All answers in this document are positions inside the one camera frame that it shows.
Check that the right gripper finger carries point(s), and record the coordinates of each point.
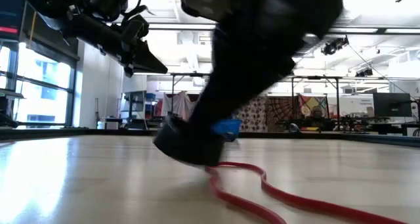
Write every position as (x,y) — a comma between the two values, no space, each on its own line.
(210,96)
(256,73)

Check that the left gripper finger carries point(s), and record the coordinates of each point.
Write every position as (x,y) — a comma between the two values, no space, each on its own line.
(147,61)

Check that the white cloth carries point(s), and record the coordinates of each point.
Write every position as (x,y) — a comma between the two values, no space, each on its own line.
(178,104)

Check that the blue plastic basket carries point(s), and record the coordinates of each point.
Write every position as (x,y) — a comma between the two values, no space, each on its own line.
(228,127)

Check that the brown patterned cloth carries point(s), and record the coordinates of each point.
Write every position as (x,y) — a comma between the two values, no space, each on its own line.
(254,114)

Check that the black monitor on stand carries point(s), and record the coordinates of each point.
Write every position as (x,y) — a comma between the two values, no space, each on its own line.
(134,102)

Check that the dark patterned cloth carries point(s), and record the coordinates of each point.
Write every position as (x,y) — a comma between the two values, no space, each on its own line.
(282,110)

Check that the black ceiling spotlight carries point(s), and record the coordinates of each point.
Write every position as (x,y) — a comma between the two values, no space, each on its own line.
(334,46)

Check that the colourful diamond cloth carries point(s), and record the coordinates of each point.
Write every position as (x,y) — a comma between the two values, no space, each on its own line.
(313,104)

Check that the person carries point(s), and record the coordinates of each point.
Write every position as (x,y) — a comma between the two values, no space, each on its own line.
(317,114)

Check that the large window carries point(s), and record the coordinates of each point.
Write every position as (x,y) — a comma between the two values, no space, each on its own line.
(42,86)

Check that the black monitor red bar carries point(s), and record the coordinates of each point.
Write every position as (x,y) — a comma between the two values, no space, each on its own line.
(10,13)

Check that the black binder clip with band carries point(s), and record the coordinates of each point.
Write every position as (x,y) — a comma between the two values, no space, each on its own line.
(295,201)

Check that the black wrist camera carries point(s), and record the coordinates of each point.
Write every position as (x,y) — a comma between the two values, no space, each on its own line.
(106,2)

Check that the black station frame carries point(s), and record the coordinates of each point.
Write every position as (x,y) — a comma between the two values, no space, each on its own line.
(173,92)
(337,89)

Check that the black aluminium table frame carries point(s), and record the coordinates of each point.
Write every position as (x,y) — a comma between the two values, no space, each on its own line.
(65,132)

